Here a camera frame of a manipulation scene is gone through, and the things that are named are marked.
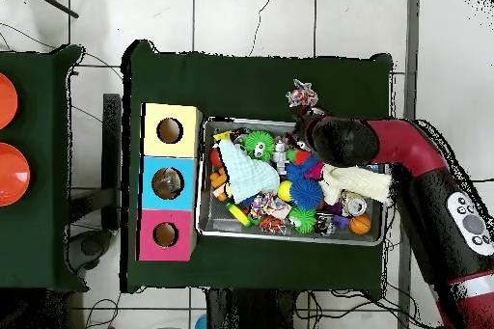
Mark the mint green waffle cloth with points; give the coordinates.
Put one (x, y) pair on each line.
(247, 171)

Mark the orange striped tiger toy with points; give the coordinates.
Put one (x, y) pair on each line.
(272, 225)

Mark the cream waffle cloth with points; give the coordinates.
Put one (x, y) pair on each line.
(355, 182)

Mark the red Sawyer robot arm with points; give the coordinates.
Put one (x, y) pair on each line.
(409, 151)

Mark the wooden box with three holes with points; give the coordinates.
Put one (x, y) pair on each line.
(151, 190)

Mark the green fuzzy toy with eyes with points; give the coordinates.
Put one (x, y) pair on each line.
(259, 144)

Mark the red ball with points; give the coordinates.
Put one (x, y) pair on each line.
(215, 158)

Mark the grey robot toy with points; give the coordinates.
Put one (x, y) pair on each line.
(279, 155)

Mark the orange plastic building block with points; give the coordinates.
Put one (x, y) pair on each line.
(220, 184)

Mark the yellow cheese wedge toy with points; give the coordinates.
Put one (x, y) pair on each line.
(221, 137)

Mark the yellow ball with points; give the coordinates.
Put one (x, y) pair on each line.
(285, 191)

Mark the blue spiky ball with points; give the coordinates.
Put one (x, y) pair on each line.
(307, 192)

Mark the crushed silver can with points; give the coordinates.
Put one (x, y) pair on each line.
(355, 205)

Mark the small orange basketball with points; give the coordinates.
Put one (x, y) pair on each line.
(360, 224)

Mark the side table with green cloth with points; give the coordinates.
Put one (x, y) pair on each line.
(38, 221)

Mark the orange bowl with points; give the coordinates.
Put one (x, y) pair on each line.
(11, 175)
(6, 101)

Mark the black rod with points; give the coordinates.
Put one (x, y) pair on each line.
(50, 1)

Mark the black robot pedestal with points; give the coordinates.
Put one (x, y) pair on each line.
(247, 313)

